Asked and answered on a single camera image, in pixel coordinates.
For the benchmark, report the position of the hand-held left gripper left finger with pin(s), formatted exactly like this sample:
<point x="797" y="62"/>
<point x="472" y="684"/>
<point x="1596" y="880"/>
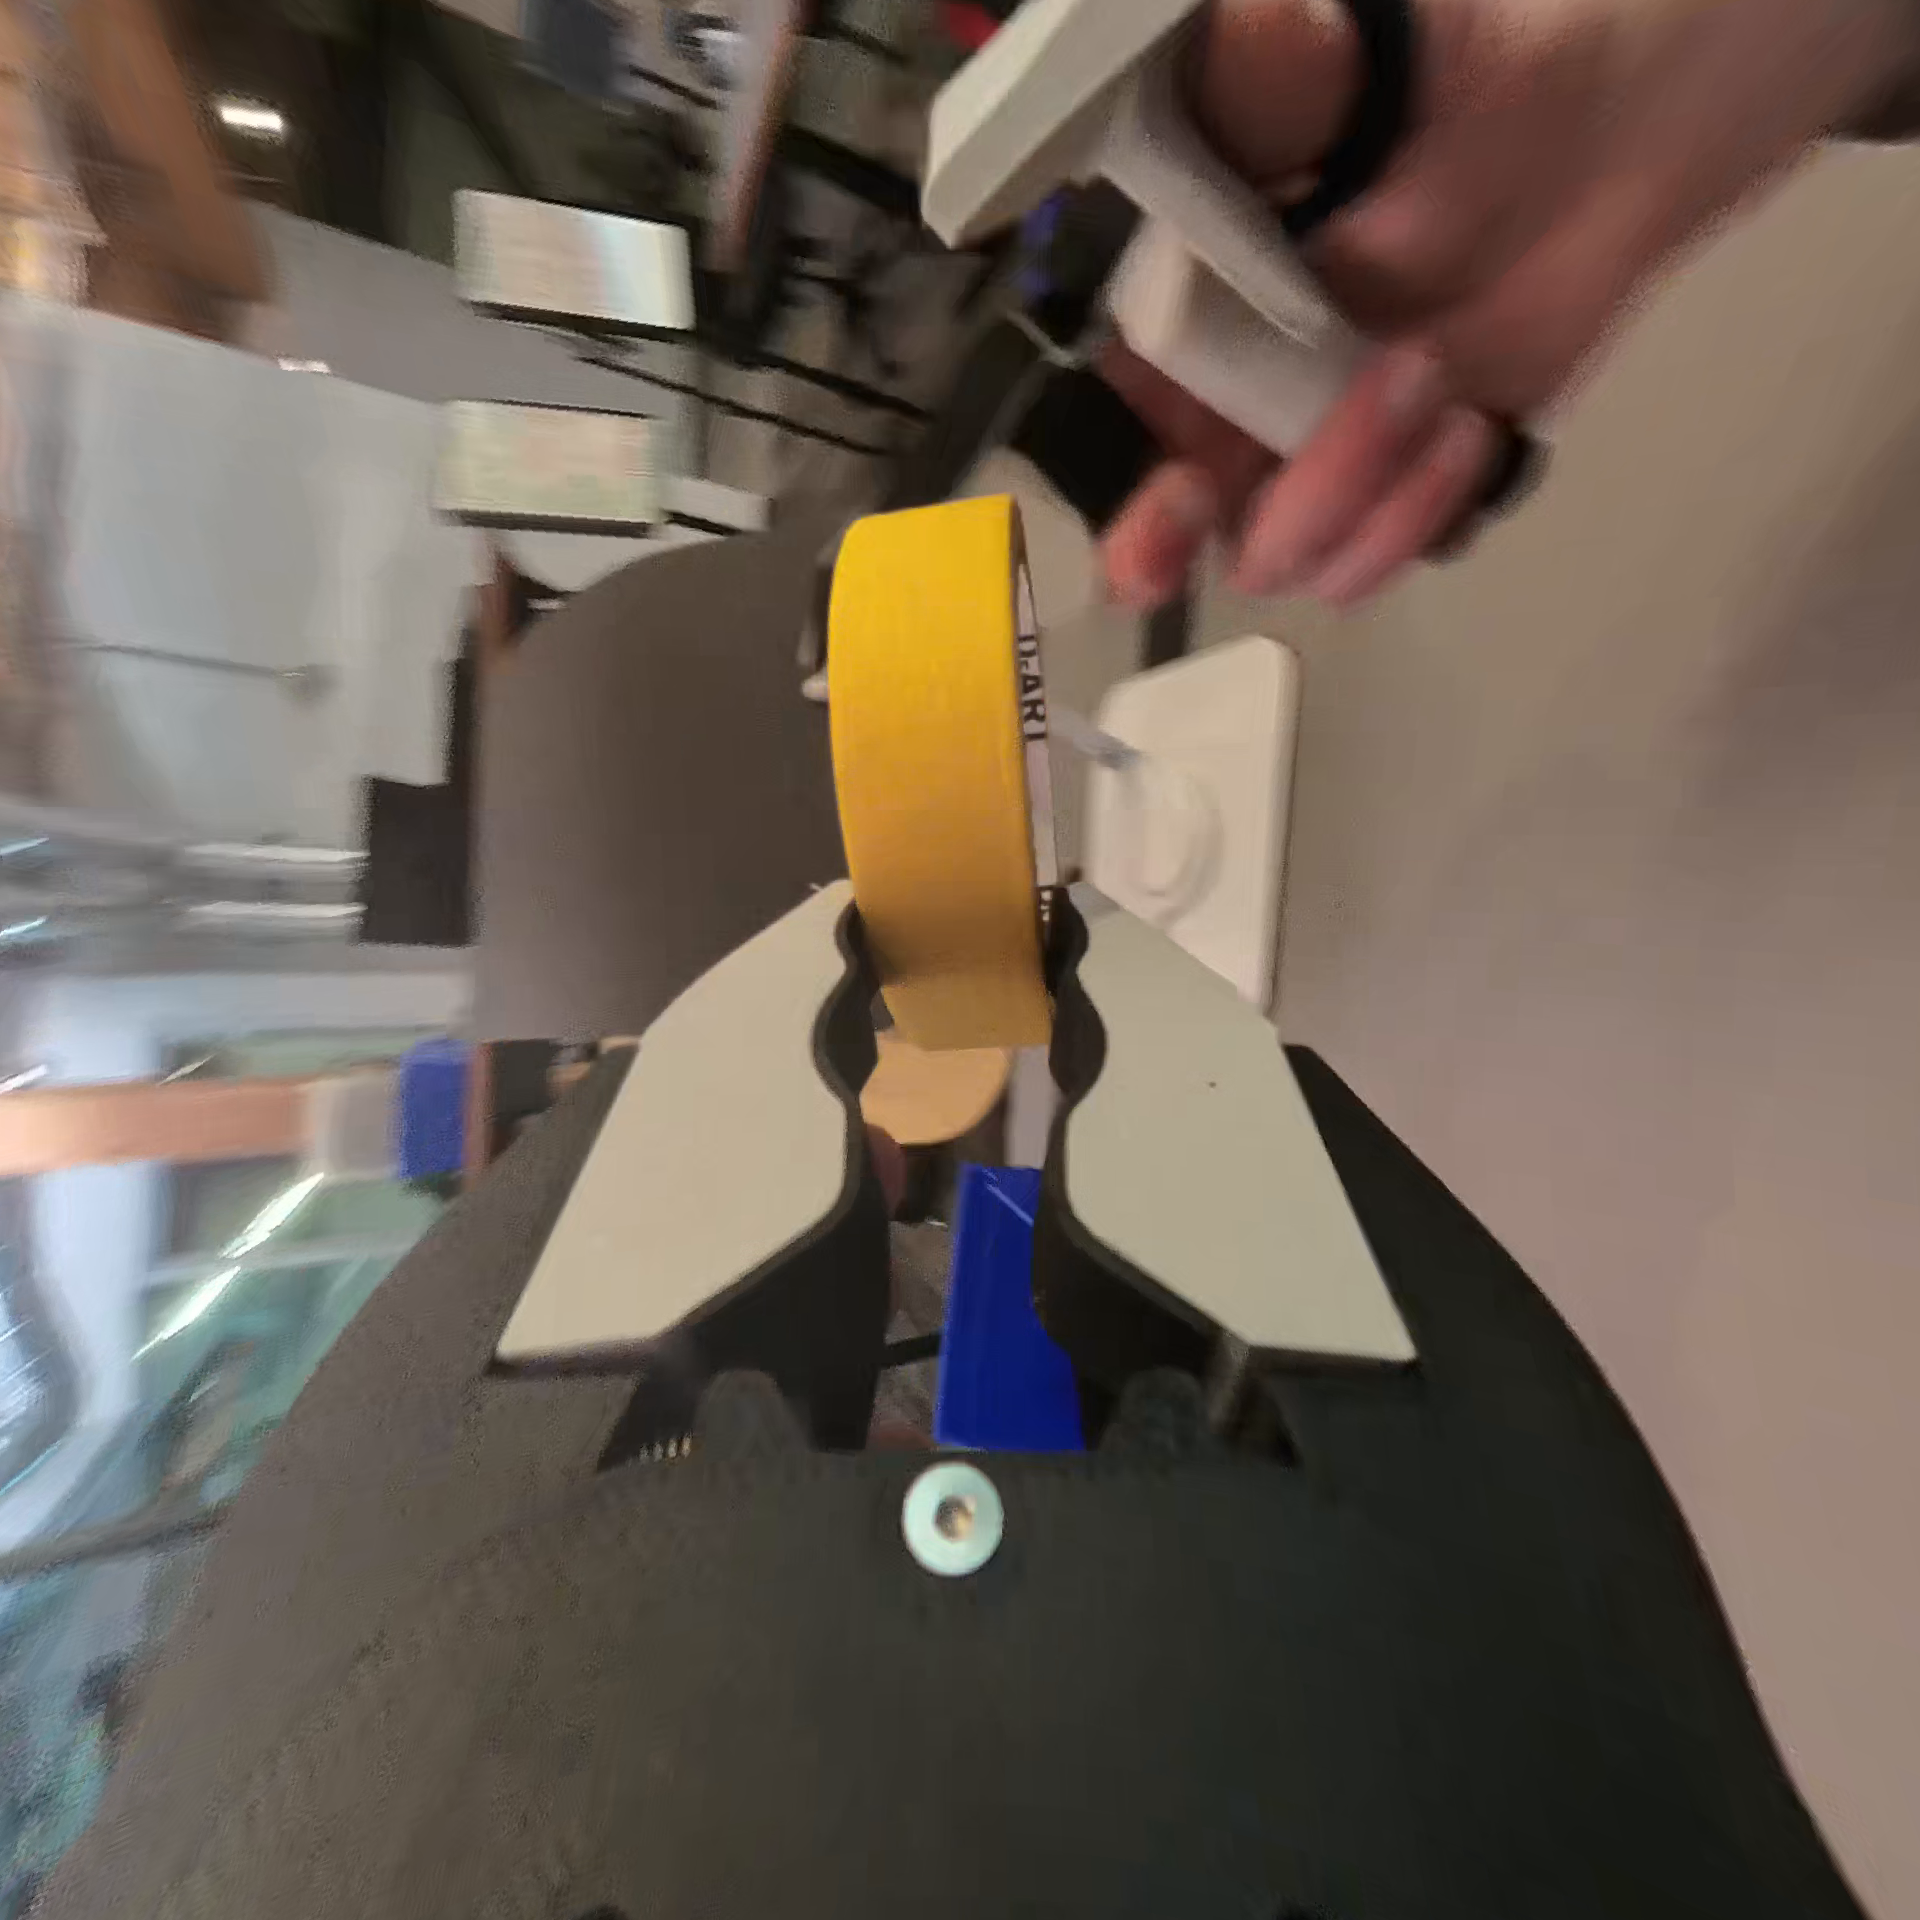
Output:
<point x="676" y="1169"/>

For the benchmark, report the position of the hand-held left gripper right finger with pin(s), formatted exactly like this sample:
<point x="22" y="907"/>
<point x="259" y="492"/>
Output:
<point x="1216" y="1183"/>

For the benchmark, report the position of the yellow masking tape roll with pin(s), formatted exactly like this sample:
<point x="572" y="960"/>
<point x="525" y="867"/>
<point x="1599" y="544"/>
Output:
<point x="930" y="749"/>

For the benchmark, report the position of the person's right hand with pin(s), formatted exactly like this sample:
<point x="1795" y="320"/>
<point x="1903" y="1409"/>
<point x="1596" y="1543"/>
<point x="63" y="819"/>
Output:
<point x="1575" y="182"/>

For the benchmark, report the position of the blue storage bin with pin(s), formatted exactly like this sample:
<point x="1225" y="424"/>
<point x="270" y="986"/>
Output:
<point x="997" y="1322"/>

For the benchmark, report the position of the grey and wooden curved board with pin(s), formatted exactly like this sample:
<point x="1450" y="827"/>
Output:
<point x="645" y="780"/>

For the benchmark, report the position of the black monitor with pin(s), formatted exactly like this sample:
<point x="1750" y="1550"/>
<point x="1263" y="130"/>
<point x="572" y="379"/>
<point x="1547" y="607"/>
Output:
<point x="419" y="864"/>

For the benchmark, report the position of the white board stand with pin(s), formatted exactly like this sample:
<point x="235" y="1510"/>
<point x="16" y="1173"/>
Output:
<point x="1216" y="722"/>

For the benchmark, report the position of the whiteboard on stand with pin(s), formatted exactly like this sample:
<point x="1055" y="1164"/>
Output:
<point x="570" y="264"/>
<point x="547" y="463"/>

